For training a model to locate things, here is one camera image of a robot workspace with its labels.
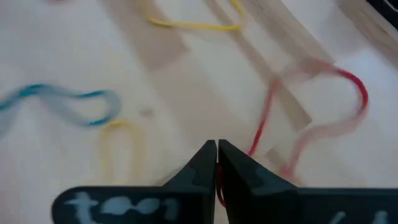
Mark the black aluminium table frame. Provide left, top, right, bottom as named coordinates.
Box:
left=366, top=0, right=398, bottom=29

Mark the red rubber band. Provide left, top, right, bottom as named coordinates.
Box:
left=216, top=58, right=370, bottom=209

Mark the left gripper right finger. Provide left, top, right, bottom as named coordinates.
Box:
left=217, top=138, right=398, bottom=224

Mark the blue rubber band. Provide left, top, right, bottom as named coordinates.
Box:
left=0, top=83, right=122, bottom=138

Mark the yellow rubber band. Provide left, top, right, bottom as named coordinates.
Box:
left=98, top=119, right=147, bottom=184
left=147, top=0, right=246, bottom=32

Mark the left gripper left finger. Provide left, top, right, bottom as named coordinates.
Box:
left=51, top=139, right=218, bottom=224

